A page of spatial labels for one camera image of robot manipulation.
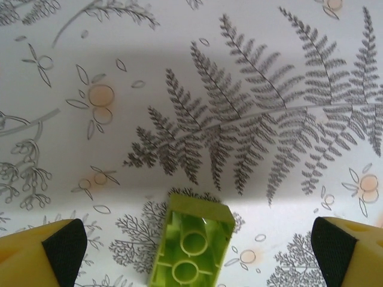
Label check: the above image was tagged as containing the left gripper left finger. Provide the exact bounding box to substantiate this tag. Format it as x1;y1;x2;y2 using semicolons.
0;218;89;287

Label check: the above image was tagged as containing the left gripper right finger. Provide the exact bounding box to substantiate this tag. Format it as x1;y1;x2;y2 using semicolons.
311;216;383;287

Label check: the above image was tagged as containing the green lego brick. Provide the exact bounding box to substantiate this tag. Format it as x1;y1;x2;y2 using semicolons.
146;192;236;283

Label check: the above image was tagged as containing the floral patterned table covering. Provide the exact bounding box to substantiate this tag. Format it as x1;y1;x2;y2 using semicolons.
0;0;383;287

